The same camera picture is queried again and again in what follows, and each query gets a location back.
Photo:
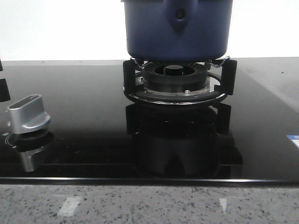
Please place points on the black left pot support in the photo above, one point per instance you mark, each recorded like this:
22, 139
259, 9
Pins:
4, 91

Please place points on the black glass gas stove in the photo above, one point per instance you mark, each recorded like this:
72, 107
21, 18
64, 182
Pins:
97, 136

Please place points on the silver stove control knob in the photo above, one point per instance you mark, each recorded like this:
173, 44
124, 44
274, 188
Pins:
28, 115

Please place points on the silver wire pot adapter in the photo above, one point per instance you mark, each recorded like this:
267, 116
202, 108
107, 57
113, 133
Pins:
214, 63

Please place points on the black round gas burner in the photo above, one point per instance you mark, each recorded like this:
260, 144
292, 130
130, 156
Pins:
167, 77

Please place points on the blue white sticker label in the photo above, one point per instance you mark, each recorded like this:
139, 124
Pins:
294, 139

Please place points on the blue cooking pot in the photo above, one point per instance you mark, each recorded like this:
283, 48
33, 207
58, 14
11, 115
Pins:
177, 30

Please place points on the black pot support grate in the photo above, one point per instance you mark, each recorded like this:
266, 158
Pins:
220, 84

